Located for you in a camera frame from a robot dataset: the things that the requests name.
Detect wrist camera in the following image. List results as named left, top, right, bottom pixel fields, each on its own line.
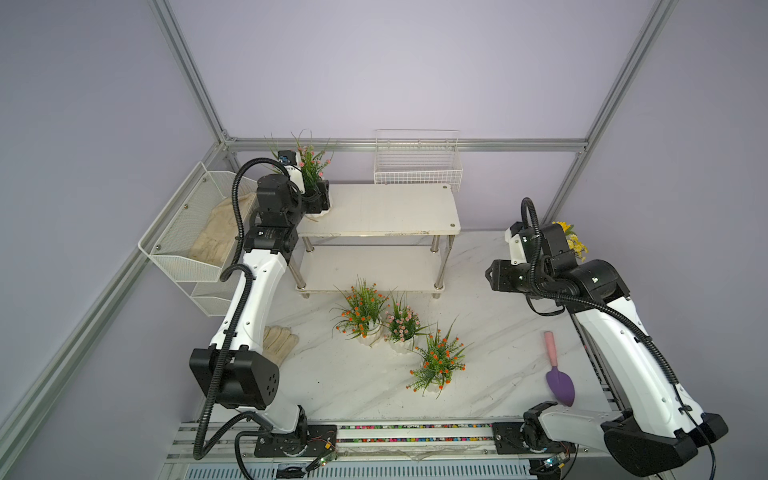
left=504, top=221, right=527, bottom=265
left=277, top=150, right=306, bottom=194

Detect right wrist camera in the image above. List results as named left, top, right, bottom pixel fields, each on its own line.
left=504, top=221, right=527, bottom=265

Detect orange flower pot front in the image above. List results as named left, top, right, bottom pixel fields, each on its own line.
left=406, top=325, right=467, bottom=396

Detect white mesh wall bin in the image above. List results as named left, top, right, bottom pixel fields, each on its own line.
left=192, top=242, right=242, bottom=316
left=138, top=163, right=235, bottom=283

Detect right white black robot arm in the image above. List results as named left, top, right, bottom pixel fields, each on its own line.
left=485, top=197, right=729, bottom=477

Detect orange flower pot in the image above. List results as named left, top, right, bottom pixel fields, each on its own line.
left=334, top=277, right=390, bottom=347
left=406, top=325, right=467, bottom=396

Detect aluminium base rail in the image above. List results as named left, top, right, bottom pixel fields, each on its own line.
left=159, top=420, right=630, bottom=479

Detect white wire basket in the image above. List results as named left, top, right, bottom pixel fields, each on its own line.
left=373, top=129, right=463, bottom=193

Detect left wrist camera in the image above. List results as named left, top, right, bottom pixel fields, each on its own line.
left=277, top=150, right=306, bottom=194

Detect beige glove on table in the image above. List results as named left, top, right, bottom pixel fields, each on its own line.
left=262, top=326, right=299, bottom=367

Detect purple pink garden trowel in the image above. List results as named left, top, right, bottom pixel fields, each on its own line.
left=544, top=331, right=576, bottom=407

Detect pink flower pot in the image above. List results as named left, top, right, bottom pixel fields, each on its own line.
left=383, top=293, right=428, bottom=354
left=293, top=131, right=332, bottom=218

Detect lower white mesh wall bin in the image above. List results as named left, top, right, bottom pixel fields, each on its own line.
left=192, top=242, right=242, bottom=316

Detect upper white mesh wall bin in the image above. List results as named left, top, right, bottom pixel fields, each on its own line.
left=138, top=163, right=235, bottom=283

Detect purple vase yellow flowers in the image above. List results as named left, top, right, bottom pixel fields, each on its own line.
left=554, top=221, right=589, bottom=263

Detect beige glove in bin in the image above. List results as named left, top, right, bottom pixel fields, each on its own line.
left=189, top=197, right=238, bottom=267

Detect white two-tier rack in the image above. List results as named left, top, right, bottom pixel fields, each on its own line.
left=295, top=183, right=461, bottom=298

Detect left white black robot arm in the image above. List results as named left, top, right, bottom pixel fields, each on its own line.
left=189, top=150, right=309, bottom=460

